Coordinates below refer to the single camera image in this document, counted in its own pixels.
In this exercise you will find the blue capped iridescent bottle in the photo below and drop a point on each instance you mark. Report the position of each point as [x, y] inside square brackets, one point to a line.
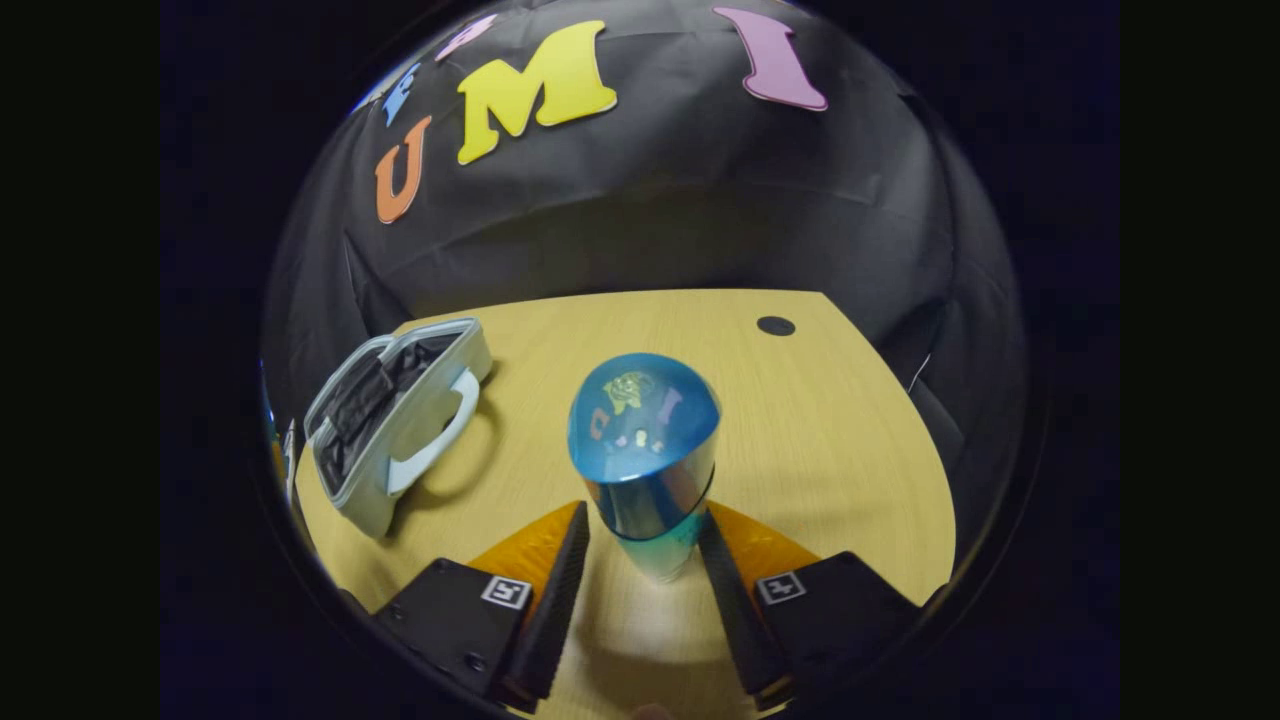
[640, 440]

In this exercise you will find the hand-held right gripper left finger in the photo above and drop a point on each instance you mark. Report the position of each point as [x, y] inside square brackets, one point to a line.
[560, 600]

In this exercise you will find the black backdrop cloth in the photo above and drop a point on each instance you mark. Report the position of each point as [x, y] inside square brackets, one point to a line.
[650, 220]

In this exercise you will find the white plastic object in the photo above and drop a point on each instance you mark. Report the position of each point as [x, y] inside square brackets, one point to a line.
[290, 460]

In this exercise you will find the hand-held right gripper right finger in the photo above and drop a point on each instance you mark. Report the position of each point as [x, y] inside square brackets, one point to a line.
[735, 620]

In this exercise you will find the light blue suitcase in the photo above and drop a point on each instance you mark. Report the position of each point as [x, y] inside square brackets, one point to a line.
[420, 420]

